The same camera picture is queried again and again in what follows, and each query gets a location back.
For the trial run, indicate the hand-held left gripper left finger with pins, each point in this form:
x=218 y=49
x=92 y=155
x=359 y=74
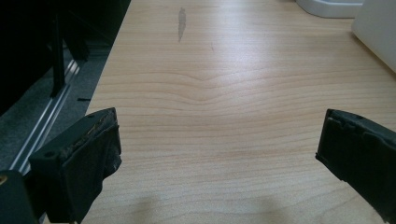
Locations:
x=77 y=161

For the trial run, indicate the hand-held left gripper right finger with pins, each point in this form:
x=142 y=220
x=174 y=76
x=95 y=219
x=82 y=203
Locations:
x=361 y=155

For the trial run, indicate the white plastic container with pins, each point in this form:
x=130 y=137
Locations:
x=377 y=28

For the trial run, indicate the white rounded dish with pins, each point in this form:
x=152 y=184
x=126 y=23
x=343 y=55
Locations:
x=330 y=7

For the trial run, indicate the aluminium frame rail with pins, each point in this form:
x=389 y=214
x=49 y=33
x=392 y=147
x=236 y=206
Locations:
x=46 y=118

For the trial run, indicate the black stand post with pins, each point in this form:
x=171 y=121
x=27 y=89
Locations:
x=57 y=59

